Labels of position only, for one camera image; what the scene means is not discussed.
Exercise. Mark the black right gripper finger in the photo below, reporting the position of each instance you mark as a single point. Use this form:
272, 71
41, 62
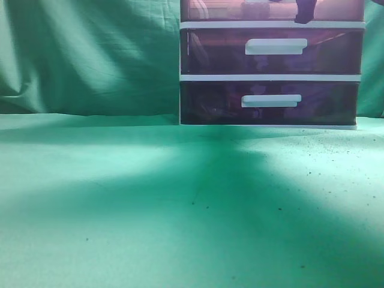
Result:
305, 11

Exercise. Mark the white plastic drawer cabinet frame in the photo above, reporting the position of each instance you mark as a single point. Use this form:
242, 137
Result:
274, 24

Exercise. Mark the green cloth backdrop and cover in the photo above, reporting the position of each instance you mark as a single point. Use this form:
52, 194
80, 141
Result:
101, 186

